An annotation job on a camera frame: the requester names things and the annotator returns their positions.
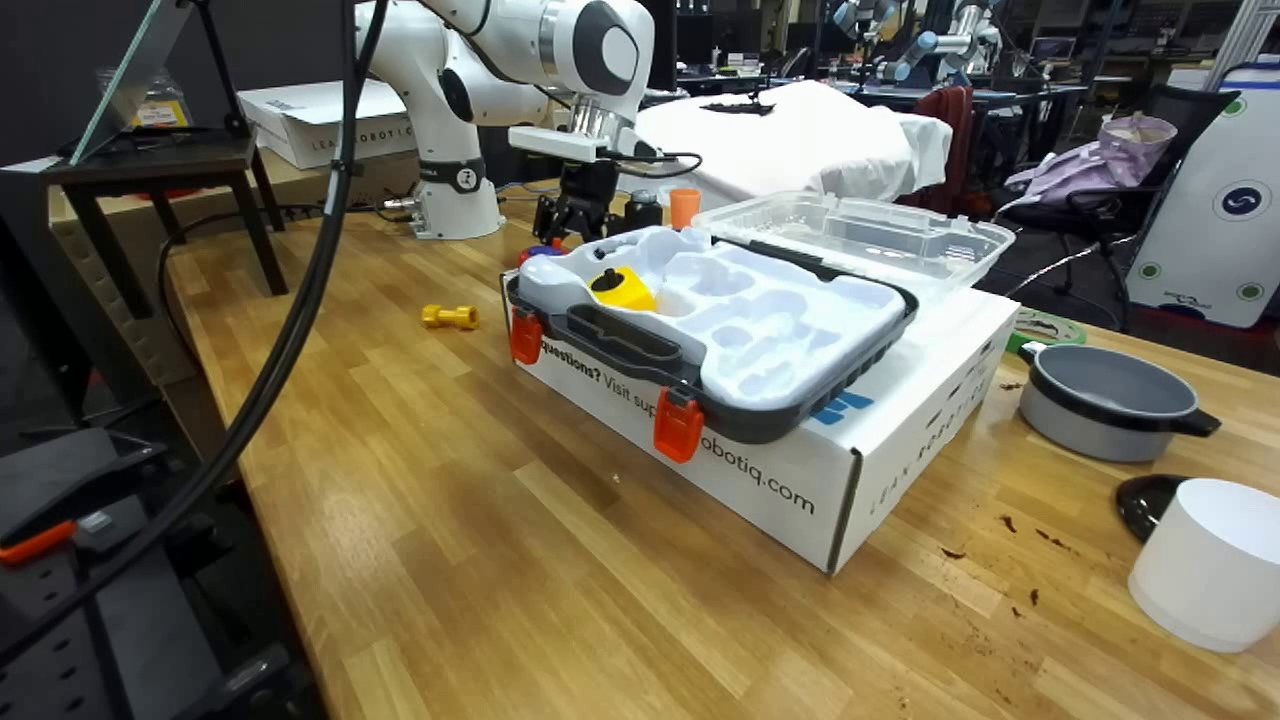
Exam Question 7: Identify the black round lid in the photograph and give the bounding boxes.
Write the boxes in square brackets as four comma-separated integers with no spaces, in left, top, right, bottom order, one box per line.
[1114,469,1207,548]

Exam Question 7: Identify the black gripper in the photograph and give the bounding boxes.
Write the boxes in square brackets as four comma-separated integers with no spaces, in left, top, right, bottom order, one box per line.
[529,154,631,249]

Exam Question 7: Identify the grey toy tool case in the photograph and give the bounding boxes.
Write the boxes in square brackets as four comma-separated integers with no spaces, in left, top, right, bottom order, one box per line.
[504,220,923,469]

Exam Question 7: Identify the black side table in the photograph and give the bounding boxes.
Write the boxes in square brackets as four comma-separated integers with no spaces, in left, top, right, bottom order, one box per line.
[0,125,292,327]

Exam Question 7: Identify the white cloth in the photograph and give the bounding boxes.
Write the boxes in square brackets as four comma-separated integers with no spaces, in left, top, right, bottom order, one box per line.
[625,80,961,210]

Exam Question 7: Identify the purple cloth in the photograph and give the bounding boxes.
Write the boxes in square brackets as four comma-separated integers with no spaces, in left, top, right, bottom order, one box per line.
[1000,108,1186,210]

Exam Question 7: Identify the clear plastic tray lid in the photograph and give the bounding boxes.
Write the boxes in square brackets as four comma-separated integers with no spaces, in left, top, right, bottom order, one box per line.
[688,186,1021,312]

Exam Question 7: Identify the black hanging cable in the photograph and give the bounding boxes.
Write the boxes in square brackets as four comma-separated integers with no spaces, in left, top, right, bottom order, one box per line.
[0,0,394,672]

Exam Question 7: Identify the white cup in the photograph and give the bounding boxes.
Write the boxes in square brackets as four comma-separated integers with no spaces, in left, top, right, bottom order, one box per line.
[1125,474,1280,658]

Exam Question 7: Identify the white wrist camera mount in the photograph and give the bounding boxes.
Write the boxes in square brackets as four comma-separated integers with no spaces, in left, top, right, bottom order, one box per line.
[504,125,620,167]

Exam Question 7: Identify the red and blue toy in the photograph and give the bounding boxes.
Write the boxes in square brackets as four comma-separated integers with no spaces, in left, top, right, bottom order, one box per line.
[514,236,573,271]

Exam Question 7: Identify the flat white box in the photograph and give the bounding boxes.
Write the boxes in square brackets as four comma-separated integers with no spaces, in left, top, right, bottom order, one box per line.
[232,70,420,174]

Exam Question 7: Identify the small orange cup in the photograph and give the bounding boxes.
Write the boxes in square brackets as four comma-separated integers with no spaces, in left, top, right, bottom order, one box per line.
[664,184,708,236]

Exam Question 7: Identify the orange and black clamp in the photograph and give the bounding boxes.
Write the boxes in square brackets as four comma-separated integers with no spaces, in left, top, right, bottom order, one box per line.
[0,515,88,571]

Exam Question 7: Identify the white machine with round logo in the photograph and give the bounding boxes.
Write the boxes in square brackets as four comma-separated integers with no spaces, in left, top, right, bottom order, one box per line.
[1121,83,1280,334]

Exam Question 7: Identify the yellow toy dumbbell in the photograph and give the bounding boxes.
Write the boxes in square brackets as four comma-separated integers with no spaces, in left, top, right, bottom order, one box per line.
[417,300,486,334]

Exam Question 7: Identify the grey pot with black rim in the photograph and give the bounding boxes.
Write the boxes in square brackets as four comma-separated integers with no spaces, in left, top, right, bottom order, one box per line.
[1011,340,1225,469]

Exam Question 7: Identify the yellow toy with black button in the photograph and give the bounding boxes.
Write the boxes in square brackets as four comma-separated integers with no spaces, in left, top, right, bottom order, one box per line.
[590,262,664,319]

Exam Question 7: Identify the white cardboard box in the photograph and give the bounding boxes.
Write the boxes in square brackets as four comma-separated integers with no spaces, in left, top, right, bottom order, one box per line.
[500,236,1025,579]

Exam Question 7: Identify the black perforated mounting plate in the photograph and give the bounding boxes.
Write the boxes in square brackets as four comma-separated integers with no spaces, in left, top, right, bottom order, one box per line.
[0,425,328,720]

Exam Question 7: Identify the red chair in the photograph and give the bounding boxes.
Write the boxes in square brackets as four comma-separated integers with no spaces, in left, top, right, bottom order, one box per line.
[918,83,989,220]

